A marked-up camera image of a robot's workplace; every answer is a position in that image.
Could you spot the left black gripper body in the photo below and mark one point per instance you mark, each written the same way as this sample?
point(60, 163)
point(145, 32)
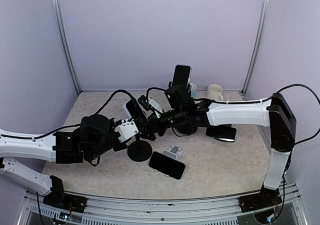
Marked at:
point(123, 147)

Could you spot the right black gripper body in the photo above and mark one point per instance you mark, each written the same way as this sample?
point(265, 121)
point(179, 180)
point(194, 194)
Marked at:
point(178, 119)

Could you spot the black round-base phone stand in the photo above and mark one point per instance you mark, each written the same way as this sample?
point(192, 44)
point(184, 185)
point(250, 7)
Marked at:
point(139, 150)

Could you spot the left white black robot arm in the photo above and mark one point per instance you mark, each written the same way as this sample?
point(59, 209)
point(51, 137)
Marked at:
point(95, 135)

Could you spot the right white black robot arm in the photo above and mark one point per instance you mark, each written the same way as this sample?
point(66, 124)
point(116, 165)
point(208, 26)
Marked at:
point(284, 133)

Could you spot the grey folding phone stand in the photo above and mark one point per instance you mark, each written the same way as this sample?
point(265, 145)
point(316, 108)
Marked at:
point(173, 152)

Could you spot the blue phone on grey stand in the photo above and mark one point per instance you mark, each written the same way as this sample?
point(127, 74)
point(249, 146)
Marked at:
point(166, 165)

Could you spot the tall black phone stand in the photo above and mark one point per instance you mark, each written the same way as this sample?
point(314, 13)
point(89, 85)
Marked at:
point(181, 101)

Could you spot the phone on tall stand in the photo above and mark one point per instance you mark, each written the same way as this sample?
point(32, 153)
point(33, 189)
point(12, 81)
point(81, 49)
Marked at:
point(181, 75)

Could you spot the black phone lying flat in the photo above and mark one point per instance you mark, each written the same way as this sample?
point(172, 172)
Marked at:
point(222, 133)

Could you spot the light blue cup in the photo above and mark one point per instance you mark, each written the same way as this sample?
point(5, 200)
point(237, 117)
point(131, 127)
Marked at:
point(193, 90)

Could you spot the cream ceramic mug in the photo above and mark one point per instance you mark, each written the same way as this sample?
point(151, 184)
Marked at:
point(214, 92)

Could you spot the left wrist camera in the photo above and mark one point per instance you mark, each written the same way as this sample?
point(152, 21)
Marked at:
point(126, 129)

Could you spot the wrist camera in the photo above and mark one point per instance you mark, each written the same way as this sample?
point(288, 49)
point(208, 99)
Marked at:
point(126, 129)
point(150, 105)

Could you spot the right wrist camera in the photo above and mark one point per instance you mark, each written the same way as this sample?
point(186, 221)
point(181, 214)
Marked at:
point(150, 105)

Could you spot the front aluminium rail base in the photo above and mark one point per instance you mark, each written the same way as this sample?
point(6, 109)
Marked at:
point(100, 210)

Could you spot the left aluminium frame post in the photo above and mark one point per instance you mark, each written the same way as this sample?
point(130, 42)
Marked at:
point(65, 46)

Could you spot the aluminium frame post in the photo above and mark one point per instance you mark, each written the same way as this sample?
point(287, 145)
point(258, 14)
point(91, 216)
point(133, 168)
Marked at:
point(256, 46)
point(65, 46)

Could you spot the right aluminium frame post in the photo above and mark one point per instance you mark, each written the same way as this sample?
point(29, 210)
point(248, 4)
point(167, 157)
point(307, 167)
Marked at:
point(256, 46)

